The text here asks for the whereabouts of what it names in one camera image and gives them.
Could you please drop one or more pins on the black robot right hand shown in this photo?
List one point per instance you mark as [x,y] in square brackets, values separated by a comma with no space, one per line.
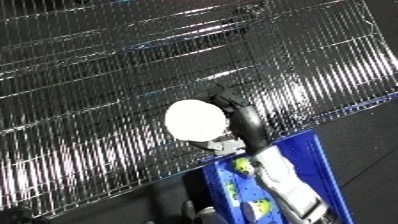
[250,128]

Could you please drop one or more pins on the white paper cup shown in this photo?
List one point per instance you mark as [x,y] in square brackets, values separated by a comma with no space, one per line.
[195,120]

